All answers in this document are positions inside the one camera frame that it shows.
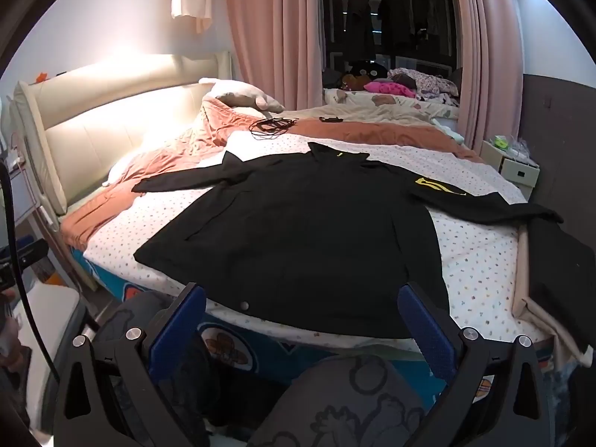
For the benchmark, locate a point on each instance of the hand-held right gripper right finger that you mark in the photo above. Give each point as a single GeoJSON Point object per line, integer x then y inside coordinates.
{"type": "Point", "coordinates": [428, 330]}

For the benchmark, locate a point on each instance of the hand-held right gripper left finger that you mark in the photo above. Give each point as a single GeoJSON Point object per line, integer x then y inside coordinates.
{"type": "Point", "coordinates": [179, 321]}

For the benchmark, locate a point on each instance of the black jacket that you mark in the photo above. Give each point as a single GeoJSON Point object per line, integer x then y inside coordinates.
{"type": "Point", "coordinates": [298, 233]}

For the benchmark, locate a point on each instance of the person's left hand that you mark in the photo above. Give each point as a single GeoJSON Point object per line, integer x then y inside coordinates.
{"type": "Point", "coordinates": [9, 340]}

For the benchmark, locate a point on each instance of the grey bedside cabinet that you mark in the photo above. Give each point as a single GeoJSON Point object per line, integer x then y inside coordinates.
{"type": "Point", "coordinates": [21, 193]}

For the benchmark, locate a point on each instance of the bed with spotted sheet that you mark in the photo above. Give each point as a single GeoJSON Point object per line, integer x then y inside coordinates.
{"type": "Point", "coordinates": [475, 260]}

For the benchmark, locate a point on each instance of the dark cartoon print pants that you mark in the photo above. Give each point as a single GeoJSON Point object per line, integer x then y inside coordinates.
{"type": "Point", "coordinates": [354, 405]}

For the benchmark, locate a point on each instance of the beige cloth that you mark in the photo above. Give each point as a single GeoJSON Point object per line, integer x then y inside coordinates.
{"type": "Point", "coordinates": [531, 298]}

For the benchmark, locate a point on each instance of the black cloth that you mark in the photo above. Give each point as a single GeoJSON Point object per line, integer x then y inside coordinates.
{"type": "Point", "coordinates": [558, 279]}

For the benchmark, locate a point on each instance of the cream padded headboard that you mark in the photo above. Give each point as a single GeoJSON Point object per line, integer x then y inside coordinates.
{"type": "Point", "coordinates": [93, 116]}

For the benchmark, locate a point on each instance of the orange blanket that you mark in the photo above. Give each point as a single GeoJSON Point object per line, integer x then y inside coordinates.
{"type": "Point", "coordinates": [153, 167]}

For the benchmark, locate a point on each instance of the white nightstand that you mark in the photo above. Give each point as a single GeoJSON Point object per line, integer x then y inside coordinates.
{"type": "Point", "coordinates": [510, 163]}

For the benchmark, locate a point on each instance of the green item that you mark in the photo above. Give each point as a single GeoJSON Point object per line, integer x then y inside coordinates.
{"type": "Point", "coordinates": [500, 142]}

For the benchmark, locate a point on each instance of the beige printed blanket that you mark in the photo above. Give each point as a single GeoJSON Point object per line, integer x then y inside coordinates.
{"type": "Point", "coordinates": [386, 107]}

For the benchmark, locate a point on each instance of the small black item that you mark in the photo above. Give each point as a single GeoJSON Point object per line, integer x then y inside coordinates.
{"type": "Point", "coordinates": [330, 119]}

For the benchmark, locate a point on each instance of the beige pillow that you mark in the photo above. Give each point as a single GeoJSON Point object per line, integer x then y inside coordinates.
{"type": "Point", "coordinates": [242, 95]}

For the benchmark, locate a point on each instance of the floral cloth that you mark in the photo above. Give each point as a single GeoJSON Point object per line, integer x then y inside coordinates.
{"type": "Point", "coordinates": [428, 81]}

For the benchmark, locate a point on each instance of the black plush toy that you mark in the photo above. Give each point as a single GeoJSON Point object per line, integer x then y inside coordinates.
{"type": "Point", "coordinates": [365, 72]}

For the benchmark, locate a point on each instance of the pink curtain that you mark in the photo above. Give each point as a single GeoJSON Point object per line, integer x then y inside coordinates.
{"type": "Point", "coordinates": [270, 32]}
{"type": "Point", "coordinates": [484, 46]}

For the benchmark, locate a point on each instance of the dark hanging garment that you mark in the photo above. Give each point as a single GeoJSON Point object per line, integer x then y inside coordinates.
{"type": "Point", "coordinates": [396, 9]}
{"type": "Point", "coordinates": [356, 14]}
{"type": "Point", "coordinates": [423, 4]}

